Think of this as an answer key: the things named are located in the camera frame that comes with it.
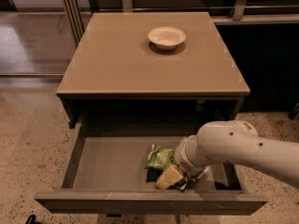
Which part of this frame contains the open grey top drawer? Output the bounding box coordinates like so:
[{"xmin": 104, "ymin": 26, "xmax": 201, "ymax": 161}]
[{"xmin": 35, "ymin": 113, "xmax": 267, "ymax": 216}]

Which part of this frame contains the black object on floor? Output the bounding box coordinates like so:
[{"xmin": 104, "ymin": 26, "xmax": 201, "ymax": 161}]
[{"xmin": 25, "ymin": 215, "xmax": 41, "ymax": 224}]

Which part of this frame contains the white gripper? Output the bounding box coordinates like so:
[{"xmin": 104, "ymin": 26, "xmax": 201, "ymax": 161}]
[{"xmin": 156, "ymin": 135, "xmax": 209, "ymax": 189}]

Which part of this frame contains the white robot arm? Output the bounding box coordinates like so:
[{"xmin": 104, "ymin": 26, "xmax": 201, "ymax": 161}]
[{"xmin": 156, "ymin": 120, "xmax": 299, "ymax": 189}]

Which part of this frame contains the green jalapeno chip bag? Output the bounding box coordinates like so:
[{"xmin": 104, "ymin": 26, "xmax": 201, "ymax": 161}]
[{"xmin": 145, "ymin": 144, "xmax": 206, "ymax": 190}]

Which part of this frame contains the white paper bowl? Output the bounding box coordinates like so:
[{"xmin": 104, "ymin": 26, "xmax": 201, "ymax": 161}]
[{"xmin": 148, "ymin": 27, "xmax": 186, "ymax": 50}]

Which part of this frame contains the grey cabinet counter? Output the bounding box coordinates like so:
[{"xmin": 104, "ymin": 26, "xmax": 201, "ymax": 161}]
[{"xmin": 57, "ymin": 12, "xmax": 249, "ymax": 123}]

